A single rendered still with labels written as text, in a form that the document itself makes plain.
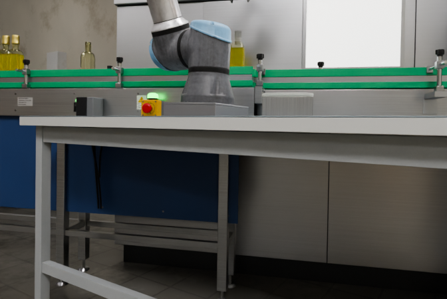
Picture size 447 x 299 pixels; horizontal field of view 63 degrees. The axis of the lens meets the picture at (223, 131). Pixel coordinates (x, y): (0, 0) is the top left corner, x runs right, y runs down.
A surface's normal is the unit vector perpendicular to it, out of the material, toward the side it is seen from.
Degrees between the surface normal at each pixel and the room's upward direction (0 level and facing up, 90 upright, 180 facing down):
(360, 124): 90
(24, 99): 90
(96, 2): 90
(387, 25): 90
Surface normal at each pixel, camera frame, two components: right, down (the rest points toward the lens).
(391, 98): -0.21, 0.01
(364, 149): -0.54, 0.00
